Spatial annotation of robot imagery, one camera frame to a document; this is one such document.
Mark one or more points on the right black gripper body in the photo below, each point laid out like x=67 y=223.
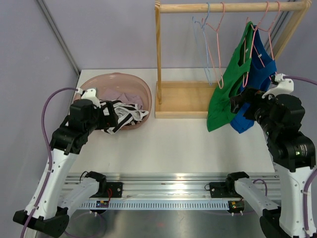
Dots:
x=253 y=96

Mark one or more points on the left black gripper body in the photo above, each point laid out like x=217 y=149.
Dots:
x=99 y=119

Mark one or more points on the black white striped tank top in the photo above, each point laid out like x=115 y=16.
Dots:
x=127 y=115

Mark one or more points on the green tank top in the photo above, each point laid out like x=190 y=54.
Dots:
x=219 y=112

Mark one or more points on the pink tank top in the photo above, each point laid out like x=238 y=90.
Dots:
x=126 y=98

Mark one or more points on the light blue wire hanger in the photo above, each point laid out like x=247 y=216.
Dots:
x=202 y=43

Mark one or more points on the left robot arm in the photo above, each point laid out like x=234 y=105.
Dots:
x=46 y=212

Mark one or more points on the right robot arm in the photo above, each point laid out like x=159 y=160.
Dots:
x=294 y=155

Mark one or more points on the blue tank top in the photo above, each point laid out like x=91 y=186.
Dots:
x=261 y=69

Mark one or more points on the pink hanger under blue top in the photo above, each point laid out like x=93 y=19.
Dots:
x=270 y=28

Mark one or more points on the pink plastic basin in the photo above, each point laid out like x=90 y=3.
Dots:
x=111 y=84

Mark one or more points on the wooden clothes rack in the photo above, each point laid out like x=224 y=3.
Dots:
x=189 y=99

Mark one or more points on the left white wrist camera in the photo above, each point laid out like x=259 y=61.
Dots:
x=89 y=94

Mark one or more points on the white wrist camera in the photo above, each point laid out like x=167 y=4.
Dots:
x=283 y=85
x=89 y=94

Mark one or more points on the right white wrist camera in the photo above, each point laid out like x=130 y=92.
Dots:
x=283 y=85

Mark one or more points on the white slotted cable duct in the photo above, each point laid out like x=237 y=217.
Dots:
x=155 y=205

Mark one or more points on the aluminium rail frame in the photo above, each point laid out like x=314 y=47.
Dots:
x=174 y=186

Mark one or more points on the left corner aluminium post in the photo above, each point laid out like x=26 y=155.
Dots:
x=53 y=26

